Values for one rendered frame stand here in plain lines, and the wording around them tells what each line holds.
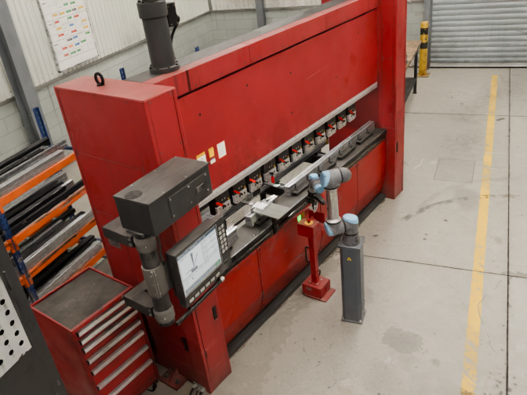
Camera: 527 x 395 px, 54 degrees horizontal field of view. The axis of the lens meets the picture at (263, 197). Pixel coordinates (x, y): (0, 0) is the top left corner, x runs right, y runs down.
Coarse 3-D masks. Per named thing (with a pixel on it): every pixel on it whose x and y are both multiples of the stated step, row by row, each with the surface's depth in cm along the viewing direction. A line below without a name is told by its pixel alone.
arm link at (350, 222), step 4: (344, 216) 397; (348, 216) 398; (352, 216) 398; (356, 216) 398; (344, 220) 396; (348, 220) 393; (352, 220) 393; (356, 220) 395; (344, 224) 394; (348, 224) 395; (352, 224) 394; (356, 224) 396; (344, 228) 394; (348, 228) 395; (352, 228) 396; (356, 228) 398; (344, 232) 397; (348, 232) 399; (352, 232) 398; (356, 232) 399
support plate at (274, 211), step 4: (272, 204) 428; (256, 208) 424; (268, 208) 422; (272, 208) 422; (276, 208) 421; (280, 208) 420; (284, 208) 419; (288, 208) 419; (256, 212) 420; (264, 212) 417; (268, 212) 417; (272, 212) 416; (276, 212) 415; (280, 212) 415; (284, 212) 414; (268, 216) 413; (272, 216) 411; (276, 216) 410; (280, 216) 409
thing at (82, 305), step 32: (64, 288) 361; (96, 288) 357; (128, 288) 350; (64, 320) 331; (96, 320) 330; (128, 320) 355; (64, 352) 344; (96, 352) 339; (128, 352) 362; (64, 384) 377; (96, 384) 345; (128, 384) 369
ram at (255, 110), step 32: (352, 32) 487; (256, 64) 383; (288, 64) 415; (320, 64) 453; (352, 64) 500; (192, 96) 337; (224, 96) 362; (256, 96) 391; (288, 96) 424; (320, 96) 465; (352, 96) 514; (192, 128) 343; (224, 128) 369; (256, 128) 399; (288, 128) 434; (224, 160) 377; (256, 160) 408
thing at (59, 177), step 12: (48, 180) 492; (60, 180) 497; (72, 180) 491; (36, 192) 471; (48, 192) 473; (60, 192) 469; (72, 192) 475; (12, 204) 455; (24, 204) 454; (36, 204) 449; (48, 204) 450; (12, 216) 439; (24, 216) 434; (36, 216) 439; (0, 228) 417; (12, 228) 421
